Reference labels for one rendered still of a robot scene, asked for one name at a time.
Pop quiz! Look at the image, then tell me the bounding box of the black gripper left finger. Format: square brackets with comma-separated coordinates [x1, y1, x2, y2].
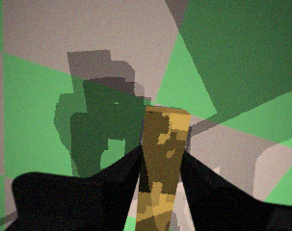
[11, 145, 143, 231]

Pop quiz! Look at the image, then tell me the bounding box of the yellow bar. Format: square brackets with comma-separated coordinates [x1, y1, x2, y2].
[135, 106, 191, 231]

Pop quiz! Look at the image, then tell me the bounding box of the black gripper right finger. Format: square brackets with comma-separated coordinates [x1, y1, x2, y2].
[180, 151, 292, 231]

